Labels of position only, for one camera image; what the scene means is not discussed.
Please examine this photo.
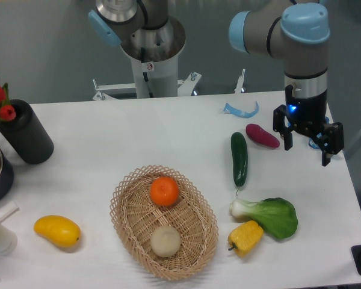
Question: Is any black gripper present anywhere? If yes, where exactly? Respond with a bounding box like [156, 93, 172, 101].
[273, 84, 344, 166]

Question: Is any yellow bell pepper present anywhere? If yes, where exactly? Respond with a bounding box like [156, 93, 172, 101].
[227, 220, 264, 257]

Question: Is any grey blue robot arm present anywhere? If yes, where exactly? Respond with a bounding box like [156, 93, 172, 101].
[88, 1, 344, 166]

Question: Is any purple sweet potato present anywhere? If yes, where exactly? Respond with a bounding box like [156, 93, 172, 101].
[245, 123, 280, 149]

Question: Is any green cucumber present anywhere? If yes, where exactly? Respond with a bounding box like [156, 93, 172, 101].
[230, 132, 248, 195]

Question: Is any green bok choy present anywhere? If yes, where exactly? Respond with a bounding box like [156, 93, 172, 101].
[229, 197, 298, 240]

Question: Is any orange fruit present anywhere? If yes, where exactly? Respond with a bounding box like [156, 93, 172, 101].
[150, 176, 179, 206]

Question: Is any woven wicker basket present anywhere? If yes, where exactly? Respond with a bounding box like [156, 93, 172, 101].
[110, 165, 219, 281]

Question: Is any yellow mango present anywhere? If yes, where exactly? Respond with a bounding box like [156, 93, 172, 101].
[33, 215, 81, 247]

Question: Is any black cylindrical vase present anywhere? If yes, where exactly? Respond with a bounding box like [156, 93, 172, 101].
[0, 99, 54, 164]

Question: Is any white paper box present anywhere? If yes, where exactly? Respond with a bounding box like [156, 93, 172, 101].
[0, 201, 19, 223]

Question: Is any white plastic bottle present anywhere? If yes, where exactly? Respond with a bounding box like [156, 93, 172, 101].
[0, 223, 17, 255]

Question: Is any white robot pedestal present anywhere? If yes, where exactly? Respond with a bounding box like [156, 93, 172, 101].
[91, 16, 247, 102]

